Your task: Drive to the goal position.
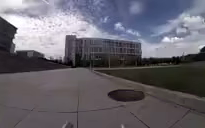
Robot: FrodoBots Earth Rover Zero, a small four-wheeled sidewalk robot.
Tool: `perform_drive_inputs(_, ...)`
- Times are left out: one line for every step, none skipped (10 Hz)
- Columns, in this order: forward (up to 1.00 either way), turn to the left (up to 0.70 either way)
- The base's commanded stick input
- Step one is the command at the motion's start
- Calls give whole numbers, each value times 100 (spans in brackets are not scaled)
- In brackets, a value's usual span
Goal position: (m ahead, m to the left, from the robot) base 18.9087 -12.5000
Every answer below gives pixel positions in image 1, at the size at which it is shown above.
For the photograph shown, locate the large pale glass-fronted building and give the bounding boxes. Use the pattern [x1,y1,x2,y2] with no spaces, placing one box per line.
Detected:
[63,34,143,68]

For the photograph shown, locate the dark round manhole cover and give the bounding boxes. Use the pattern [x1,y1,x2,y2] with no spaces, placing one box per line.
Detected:
[107,88,146,103]

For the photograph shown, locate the row of distant trees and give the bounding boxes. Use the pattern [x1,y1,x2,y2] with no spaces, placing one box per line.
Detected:
[141,55,185,66]

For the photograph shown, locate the grey concrete slab pavement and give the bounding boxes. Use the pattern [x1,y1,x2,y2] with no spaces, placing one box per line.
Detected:
[0,67,205,128]

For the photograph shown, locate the green grass lawn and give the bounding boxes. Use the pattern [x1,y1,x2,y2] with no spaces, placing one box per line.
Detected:
[95,60,205,100]

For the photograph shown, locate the low flat grey building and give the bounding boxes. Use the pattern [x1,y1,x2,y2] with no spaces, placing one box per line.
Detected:
[15,49,45,60]

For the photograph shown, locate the dark sloped embankment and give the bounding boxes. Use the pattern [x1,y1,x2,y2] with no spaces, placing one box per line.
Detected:
[0,53,71,75]

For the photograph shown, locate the grey concrete kerb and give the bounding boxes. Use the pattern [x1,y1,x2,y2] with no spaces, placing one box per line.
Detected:
[92,70,205,117]

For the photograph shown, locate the dark tall building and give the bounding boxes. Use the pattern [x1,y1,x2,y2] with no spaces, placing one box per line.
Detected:
[0,9,18,56]

